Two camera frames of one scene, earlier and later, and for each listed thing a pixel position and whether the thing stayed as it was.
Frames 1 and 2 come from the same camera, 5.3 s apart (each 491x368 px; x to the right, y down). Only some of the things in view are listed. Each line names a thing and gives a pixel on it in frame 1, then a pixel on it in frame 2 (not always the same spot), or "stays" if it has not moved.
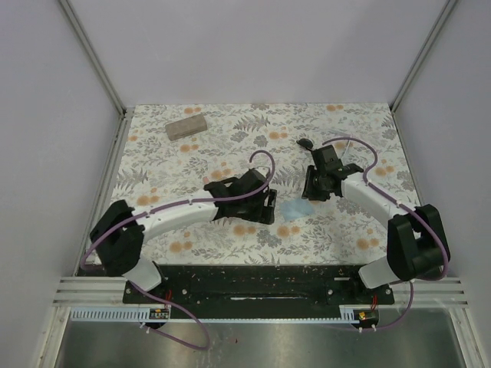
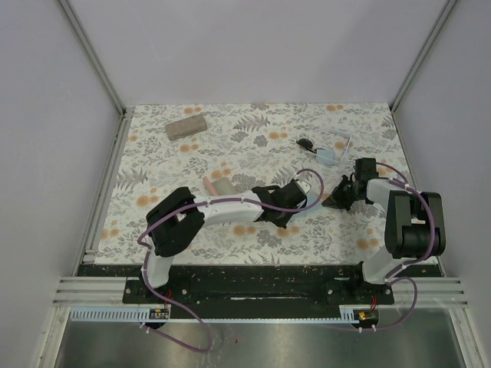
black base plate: x=261 y=285 stays
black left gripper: x=263 y=214 -> x=282 y=222
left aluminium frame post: x=120 y=139 stays
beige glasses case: x=186 y=126 stays
